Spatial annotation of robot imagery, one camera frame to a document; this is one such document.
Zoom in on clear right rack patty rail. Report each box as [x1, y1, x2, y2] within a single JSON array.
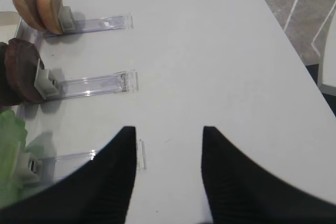
[[46, 70, 139, 101]]

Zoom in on grey lettuce rail pusher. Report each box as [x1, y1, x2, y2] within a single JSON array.
[[17, 153, 43, 183]]

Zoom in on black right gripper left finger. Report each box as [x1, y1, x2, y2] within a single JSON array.
[[1, 126, 137, 223]]

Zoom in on grey patty rail pusher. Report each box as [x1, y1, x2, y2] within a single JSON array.
[[34, 59, 60, 100]]

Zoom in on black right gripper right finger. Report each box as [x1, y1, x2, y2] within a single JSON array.
[[201, 126, 335, 223]]

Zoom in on grey bread rail pusher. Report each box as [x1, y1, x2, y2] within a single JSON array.
[[58, 6, 75, 32]]

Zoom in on green lettuce leaf on rack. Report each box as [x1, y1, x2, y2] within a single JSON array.
[[0, 110, 55, 208]]

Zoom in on brown meat patty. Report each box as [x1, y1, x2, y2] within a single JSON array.
[[0, 42, 22, 106], [4, 38, 45, 104]]

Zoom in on clear right rack bread rail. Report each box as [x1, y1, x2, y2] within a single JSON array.
[[39, 13, 133, 38]]

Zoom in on clear right rack lettuce rail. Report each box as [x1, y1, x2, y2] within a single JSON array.
[[39, 138, 147, 183]]

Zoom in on tan bread slice inner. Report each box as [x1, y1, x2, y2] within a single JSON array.
[[36, 0, 62, 35]]

